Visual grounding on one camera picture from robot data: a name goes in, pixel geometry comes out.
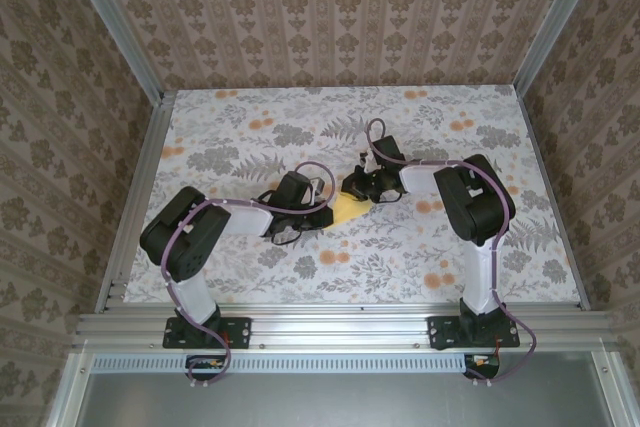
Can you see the yellow cloth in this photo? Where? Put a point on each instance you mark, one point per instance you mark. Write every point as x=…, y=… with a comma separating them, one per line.
x=350, y=212

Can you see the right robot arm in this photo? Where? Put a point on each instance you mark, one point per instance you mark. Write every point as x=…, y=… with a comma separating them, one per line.
x=480, y=282

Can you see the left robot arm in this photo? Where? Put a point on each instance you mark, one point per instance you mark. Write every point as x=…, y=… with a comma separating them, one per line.
x=197, y=297

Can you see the floral patterned tablecloth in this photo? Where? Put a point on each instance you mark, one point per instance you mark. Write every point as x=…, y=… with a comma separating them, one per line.
x=400, y=257

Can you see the black connector module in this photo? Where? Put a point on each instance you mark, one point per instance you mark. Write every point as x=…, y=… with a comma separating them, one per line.
x=482, y=367
x=205, y=369

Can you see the grey metal panel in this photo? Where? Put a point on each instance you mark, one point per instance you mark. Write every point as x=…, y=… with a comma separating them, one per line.
x=340, y=402

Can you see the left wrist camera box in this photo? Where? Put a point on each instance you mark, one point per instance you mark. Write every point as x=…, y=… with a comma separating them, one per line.
x=294, y=188

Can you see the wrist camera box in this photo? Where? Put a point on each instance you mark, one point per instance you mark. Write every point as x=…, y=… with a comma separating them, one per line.
x=294, y=188
x=389, y=149

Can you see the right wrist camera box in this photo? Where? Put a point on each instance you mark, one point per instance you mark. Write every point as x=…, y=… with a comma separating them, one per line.
x=389, y=149

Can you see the aluminium frame crossbar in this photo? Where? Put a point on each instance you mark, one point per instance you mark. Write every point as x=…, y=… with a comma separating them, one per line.
x=340, y=329

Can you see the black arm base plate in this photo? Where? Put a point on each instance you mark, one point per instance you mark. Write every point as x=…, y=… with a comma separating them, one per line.
x=240, y=332
x=440, y=332

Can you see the aluminium table side rail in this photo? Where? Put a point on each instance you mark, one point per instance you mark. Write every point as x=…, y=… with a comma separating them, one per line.
x=135, y=207

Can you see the aluminium frame post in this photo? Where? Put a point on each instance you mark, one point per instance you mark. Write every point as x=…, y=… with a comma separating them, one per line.
x=120, y=22
x=556, y=22

